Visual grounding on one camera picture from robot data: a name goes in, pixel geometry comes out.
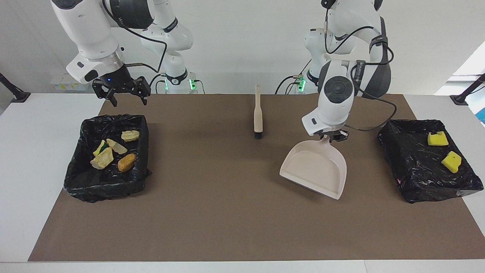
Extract beige plastic dustpan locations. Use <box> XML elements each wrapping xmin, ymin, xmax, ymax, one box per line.
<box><xmin>279</xmin><ymin>137</ymin><xmax>347</xmax><ymax>200</ymax></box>

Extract black camera stand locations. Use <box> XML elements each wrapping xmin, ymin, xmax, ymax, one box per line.
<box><xmin>450</xmin><ymin>73</ymin><xmax>485</xmax><ymax>106</ymax></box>
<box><xmin>0</xmin><ymin>73</ymin><xmax>31</xmax><ymax>104</ymax></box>

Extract pale lumpy bread piece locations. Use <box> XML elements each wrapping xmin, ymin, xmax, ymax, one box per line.
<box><xmin>90</xmin><ymin>147</ymin><xmax>114</xmax><ymax>170</ymax></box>

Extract black bag lined bin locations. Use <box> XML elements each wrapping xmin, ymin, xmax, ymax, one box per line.
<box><xmin>64</xmin><ymin>114</ymin><xmax>153</xmax><ymax>202</ymax></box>

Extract black bag bin pink mark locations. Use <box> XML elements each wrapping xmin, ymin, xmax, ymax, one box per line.
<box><xmin>378</xmin><ymin>119</ymin><xmax>484</xmax><ymax>204</ymax></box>

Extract black base cable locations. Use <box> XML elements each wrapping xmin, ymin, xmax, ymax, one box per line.
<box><xmin>147</xmin><ymin>73</ymin><xmax>168</xmax><ymax>94</ymax></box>
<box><xmin>275</xmin><ymin>59</ymin><xmax>313</xmax><ymax>94</ymax></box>

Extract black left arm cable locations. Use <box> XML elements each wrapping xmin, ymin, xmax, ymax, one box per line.
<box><xmin>323</xmin><ymin>0</ymin><xmax>397</xmax><ymax>132</ymax></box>

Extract white cardboard box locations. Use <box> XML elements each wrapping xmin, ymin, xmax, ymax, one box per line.
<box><xmin>50</xmin><ymin>74</ymin><xmax>82</xmax><ymax>92</ymax></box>

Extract brown table mat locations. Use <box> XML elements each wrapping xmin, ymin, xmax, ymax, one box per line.
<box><xmin>28</xmin><ymin>94</ymin><xmax>485</xmax><ymax>262</ymax></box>

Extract yellow sponge piece dark dot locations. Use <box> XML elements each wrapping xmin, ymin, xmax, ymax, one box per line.
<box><xmin>441</xmin><ymin>151</ymin><xmax>462</xmax><ymax>174</ymax></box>

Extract brown oval bread roll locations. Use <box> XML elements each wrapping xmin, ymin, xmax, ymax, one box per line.
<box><xmin>117</xmin><ymin>153</ymin><xmax>136</xmax><ymax>173</ymax></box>

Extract notched yellow sponge piece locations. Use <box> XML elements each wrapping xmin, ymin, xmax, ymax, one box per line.
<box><xmin>427</xmin><ymin>132</ymin><xmax>449</xmax><ymax>147</ymax></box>

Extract beige hand brush black bristles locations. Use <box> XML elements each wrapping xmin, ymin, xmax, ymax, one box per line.
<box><xmin>253</xmin><ymin>84</ymin><xmax>264</xmax><ymax>139</ymax></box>

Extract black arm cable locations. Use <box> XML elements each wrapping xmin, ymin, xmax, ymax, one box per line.
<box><xmin>102</xmin><ymin>0</ymin><xmax>168</xmax><ymax>74</ymax></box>
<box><xmin>323</xmin><ymin>0</ymin><xmax>397</xmax><ymax>132</ymax></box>

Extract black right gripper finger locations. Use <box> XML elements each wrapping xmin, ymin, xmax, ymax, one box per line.
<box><xmin>92</xmin><ymin>80</ymin><xmax>118</xmax><ymax>107</ymax></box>
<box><xmin>129</xmin><ymin>76</ymin><xmax>152</xmax><ymax>106</ymax></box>

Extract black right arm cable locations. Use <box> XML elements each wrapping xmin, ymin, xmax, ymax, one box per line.
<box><xmin>102</xmin><ymin>0</ymin><xmax>168</xmax><ymax>74</ymax></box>

